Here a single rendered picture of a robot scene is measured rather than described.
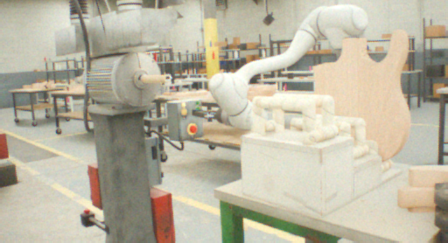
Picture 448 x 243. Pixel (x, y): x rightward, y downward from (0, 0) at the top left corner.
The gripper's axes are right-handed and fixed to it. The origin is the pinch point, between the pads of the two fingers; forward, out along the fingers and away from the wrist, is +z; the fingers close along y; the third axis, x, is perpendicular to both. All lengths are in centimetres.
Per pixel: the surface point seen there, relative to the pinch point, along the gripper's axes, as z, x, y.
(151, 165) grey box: 31.3, -29.5, -8.2
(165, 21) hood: -16, 41, -27
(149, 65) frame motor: 12.7, 23.8, -17.5
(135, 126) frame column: 28.1, -6.4, -18.3
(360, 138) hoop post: -92, 0, -17
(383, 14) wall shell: 383, 159, 1076
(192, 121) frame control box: 11.1, -5.9, 5.0
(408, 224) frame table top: -113, -14, -34
